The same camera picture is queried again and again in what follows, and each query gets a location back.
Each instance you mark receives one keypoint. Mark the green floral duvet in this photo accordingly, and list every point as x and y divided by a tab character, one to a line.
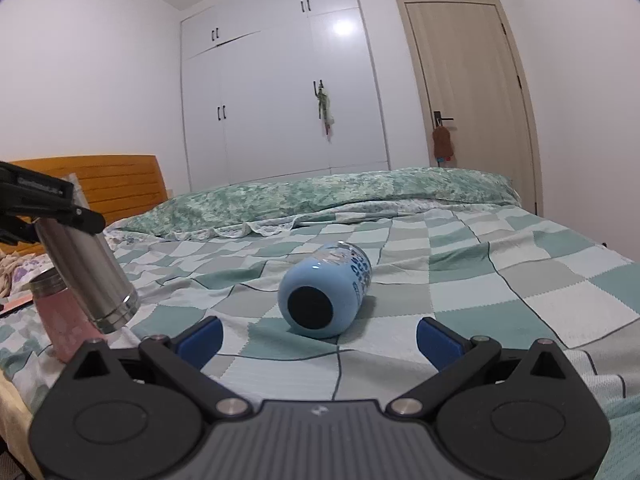
269	207

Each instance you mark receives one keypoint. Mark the beige cloth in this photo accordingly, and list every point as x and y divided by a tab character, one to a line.
8	264

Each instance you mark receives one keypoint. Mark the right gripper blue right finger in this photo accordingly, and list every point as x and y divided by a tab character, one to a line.
460	363

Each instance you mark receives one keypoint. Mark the black door handle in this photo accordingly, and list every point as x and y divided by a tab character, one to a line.
440	120

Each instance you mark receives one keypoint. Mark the pink steel cup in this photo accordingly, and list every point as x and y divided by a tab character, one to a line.
65	323

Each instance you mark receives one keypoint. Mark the light blue printed cup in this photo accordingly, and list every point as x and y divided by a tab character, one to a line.
320	296

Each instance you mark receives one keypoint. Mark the stainless steel cup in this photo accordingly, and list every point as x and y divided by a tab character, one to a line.
87	265

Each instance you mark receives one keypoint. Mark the pink notebook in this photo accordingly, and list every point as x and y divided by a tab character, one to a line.
10	306

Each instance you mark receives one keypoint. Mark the green hanging ornament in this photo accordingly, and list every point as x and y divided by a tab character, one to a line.
324	107

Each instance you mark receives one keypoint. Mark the wooden headboard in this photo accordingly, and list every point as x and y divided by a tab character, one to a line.
116	186

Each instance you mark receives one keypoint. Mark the white wardrobe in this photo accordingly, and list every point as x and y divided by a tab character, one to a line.
247	76

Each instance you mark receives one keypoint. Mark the beige wooden door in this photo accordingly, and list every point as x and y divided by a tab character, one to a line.
467	65

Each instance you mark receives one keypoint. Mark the purple floral pillow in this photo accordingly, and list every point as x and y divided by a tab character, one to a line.
31	266

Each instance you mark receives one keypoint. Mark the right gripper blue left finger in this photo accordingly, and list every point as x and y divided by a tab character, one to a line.
177	363

